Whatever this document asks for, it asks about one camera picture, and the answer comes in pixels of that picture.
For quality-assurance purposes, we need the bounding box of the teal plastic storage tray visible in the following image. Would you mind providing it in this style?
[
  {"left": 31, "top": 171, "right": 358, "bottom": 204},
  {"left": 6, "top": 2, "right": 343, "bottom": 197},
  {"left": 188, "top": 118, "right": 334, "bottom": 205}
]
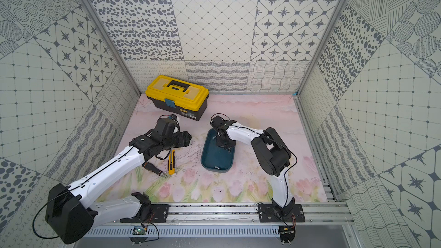
[{"left": 201, "top": 129, "right": 235, "bottom": 173}]

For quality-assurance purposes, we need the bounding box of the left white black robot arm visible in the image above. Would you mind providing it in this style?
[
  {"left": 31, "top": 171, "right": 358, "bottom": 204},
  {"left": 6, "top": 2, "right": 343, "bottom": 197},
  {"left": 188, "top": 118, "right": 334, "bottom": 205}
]
[{"left": 45, "top": 114, "right": 191, "bottom": 245}]

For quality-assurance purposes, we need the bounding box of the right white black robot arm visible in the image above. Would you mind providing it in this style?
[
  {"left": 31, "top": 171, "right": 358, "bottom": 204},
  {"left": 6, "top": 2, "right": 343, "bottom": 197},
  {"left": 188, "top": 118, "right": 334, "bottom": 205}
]
[{"left": 210, "top": 116, "right": 295, "bottom": 212}]

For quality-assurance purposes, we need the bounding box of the yellow utility knife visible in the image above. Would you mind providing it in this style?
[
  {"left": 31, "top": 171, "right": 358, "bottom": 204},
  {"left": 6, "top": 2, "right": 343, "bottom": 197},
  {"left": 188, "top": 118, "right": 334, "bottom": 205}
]
[{"left": 168, "top": 149, "right": 175, "bottom": 175}]

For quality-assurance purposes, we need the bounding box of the yellow black toolbox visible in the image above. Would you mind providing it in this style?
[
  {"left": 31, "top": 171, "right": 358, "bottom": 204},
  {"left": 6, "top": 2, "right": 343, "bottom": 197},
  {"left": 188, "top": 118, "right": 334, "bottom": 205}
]
[{"left": 145, "top": 75, "right": 209, "bottom": 121}]

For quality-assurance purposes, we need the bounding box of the left green circuit board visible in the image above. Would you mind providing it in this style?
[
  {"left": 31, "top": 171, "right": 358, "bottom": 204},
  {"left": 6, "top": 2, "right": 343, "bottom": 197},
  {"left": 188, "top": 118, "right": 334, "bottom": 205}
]
[{"left": 129, "top": 227, "right": 148, "bottom": 245}]

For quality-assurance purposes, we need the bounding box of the right black circuit board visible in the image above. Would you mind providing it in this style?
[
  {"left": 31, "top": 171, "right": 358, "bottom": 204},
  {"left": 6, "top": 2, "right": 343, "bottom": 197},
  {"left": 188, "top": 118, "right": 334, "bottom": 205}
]
[{"left": 279, "top": 226, "right": 296, "bottom": 245}]

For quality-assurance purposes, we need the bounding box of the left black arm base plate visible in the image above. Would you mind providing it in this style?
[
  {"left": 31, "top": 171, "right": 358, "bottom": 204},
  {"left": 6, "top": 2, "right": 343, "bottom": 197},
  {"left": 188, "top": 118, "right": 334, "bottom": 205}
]
[{"left": 119, "top": 204, "right": 170, "bottom": 223}]

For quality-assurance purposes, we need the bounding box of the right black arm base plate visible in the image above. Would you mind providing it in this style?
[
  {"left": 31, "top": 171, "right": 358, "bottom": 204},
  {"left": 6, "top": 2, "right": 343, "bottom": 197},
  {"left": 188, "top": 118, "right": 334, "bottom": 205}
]
[{"left": 255, "top": 203, "right": 305, "bottom": 223}]

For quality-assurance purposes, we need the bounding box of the white slotted cable duct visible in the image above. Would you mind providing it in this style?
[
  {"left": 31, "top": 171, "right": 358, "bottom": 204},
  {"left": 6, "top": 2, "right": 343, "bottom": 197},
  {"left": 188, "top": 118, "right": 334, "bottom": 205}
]
[{"left": 86, "top": 225, "right": 279, "bottom": 238}]

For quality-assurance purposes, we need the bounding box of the aluminium mounting rail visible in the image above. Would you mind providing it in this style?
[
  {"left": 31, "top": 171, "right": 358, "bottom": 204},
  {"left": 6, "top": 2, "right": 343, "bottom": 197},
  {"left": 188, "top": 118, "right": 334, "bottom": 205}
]
[{"left": 149, "top": 202, "right": 355, "bottom": 225}]

